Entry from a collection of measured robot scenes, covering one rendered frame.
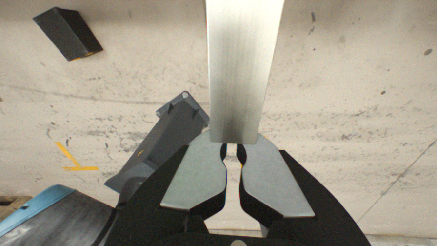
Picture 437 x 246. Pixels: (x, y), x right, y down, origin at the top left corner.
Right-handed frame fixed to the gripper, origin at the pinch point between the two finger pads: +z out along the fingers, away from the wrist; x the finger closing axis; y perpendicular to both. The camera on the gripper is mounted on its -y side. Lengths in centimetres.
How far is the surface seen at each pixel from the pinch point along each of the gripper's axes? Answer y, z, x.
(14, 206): 177, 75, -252
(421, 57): 4, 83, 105
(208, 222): 221, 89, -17
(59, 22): -10, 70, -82
